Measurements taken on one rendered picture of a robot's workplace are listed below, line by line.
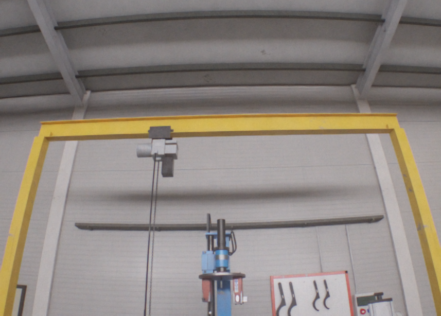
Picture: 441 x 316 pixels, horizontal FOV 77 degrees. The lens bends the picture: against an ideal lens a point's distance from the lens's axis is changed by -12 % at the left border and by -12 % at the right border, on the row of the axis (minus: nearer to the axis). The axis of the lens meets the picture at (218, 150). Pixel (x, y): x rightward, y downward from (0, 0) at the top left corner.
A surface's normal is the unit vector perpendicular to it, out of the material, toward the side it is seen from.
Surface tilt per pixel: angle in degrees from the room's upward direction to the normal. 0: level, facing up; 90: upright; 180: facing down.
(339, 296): 90
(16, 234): 90
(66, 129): 90
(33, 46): 173
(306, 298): 90
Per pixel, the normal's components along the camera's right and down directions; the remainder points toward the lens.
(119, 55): 0.02, 0.81
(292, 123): -0.02, -0.49
